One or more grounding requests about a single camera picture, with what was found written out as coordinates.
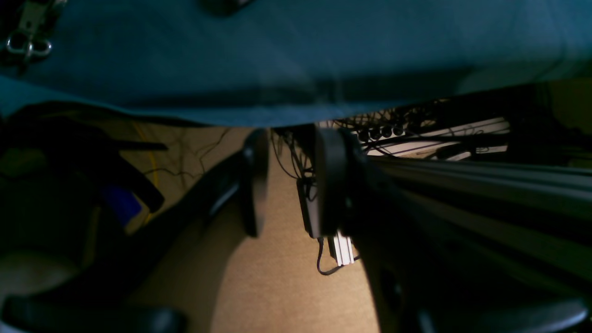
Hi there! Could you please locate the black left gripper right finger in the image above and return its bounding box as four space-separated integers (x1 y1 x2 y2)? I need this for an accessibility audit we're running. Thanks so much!
315 129 591 333

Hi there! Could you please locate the teal table cloth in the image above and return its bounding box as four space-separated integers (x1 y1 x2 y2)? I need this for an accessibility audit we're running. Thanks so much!
1 0 592 127

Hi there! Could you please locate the blue black clamp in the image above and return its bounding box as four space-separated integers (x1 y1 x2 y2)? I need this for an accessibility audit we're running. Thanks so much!
1 105 167 225

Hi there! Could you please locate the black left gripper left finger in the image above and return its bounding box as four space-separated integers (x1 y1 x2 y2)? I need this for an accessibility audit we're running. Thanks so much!
1 130 269 333

